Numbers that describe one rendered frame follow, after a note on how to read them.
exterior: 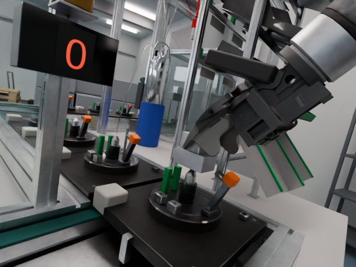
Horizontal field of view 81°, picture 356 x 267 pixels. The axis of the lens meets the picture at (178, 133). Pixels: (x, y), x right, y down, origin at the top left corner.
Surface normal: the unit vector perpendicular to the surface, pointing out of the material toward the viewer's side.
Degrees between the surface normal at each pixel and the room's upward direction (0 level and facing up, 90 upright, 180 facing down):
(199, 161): 90
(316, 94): 90
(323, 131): 90
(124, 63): 90
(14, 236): 0
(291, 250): 0
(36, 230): 0
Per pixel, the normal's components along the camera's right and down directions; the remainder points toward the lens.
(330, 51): -0.36, 0.37
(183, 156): -0.65, -0.01
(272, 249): 0.19, -0.97
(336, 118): -0.85, -0.09
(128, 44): 0.49, 0.22
